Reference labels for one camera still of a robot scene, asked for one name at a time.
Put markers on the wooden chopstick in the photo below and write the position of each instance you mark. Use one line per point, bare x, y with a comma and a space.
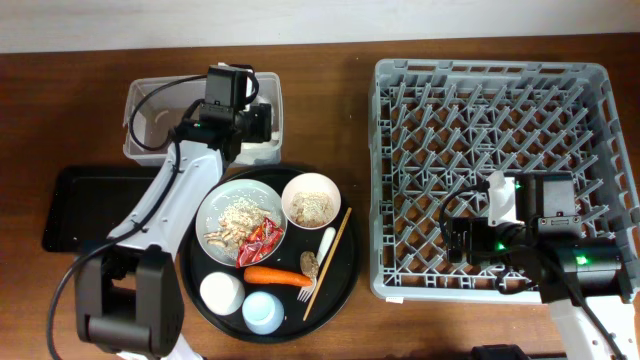
327, 263

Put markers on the rice and peanut shells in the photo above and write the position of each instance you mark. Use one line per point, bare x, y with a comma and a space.
236, 223

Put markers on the clear plastic waste bin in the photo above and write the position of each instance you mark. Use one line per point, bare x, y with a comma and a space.
165, 109

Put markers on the pink bowl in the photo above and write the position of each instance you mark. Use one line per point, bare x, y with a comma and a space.
311, 201

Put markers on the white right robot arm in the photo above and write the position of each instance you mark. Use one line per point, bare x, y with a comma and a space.
580, 280

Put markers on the white plastic fork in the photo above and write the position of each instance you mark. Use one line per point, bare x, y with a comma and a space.
328, 236

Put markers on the grey plastic dishwasher rack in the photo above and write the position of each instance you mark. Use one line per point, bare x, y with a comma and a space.
437, 126

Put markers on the red snack wrapper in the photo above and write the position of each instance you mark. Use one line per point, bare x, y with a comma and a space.
260, 243

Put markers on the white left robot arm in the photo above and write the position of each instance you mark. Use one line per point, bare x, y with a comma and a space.
127, 297

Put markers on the black rectangular tray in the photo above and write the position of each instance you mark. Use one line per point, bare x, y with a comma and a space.
89, 201

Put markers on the grey round plate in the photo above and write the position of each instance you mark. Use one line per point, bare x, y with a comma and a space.
221, 197

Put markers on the light blue cup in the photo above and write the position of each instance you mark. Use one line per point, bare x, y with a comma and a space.
263, 313

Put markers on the round black serving tray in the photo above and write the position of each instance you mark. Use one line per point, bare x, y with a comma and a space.
333, 293

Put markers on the white tissue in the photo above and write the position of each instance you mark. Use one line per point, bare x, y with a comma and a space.
263, 153

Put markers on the white cup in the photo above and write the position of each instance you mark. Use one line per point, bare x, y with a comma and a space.
223, 294

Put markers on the brown walnut shell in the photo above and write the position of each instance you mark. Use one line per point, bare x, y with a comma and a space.
309, 264

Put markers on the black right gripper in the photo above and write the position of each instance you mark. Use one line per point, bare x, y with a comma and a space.
475, 228

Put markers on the orange carrot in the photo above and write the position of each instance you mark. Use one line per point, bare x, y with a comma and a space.
266, 275

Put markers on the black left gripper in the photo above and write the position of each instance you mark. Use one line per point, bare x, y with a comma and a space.
262, 123

